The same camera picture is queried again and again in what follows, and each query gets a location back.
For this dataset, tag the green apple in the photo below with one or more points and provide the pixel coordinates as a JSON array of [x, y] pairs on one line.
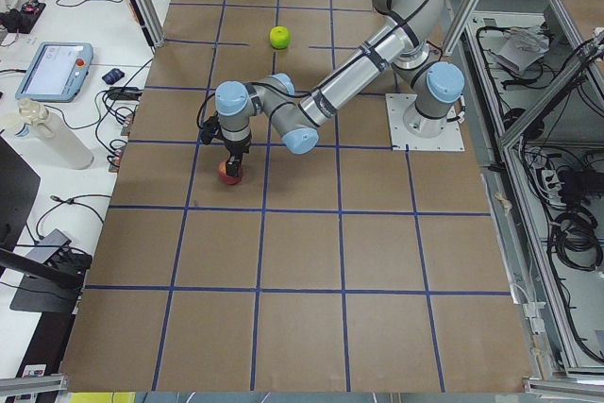
[[279, 37]]

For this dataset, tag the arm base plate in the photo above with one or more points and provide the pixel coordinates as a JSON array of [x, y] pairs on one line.
[[410, 131]]

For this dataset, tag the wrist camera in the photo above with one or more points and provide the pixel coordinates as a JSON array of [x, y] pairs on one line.
[[210, 130]]

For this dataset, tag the blue teach pendant near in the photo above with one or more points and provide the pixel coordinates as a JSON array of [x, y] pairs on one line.
[[57, 72]]

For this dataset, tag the dark blue small pouch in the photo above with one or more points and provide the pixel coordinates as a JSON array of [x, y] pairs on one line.
[[113, 76]]

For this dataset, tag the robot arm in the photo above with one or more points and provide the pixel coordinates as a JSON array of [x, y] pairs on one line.
[[400, 45]]

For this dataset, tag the white thermos bottle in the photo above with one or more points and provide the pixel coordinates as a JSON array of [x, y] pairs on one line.
[[34, 119]]

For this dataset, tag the red yellow apple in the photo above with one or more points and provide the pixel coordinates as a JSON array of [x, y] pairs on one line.
[[225, 179]]

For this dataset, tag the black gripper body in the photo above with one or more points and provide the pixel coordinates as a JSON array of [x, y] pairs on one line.
[[237, 148]]

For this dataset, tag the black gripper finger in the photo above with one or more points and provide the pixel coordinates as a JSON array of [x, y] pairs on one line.
[[240, 160], [231, 168]]

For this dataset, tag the black monitor stand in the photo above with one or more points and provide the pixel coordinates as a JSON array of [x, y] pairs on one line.
[[52, 271]]

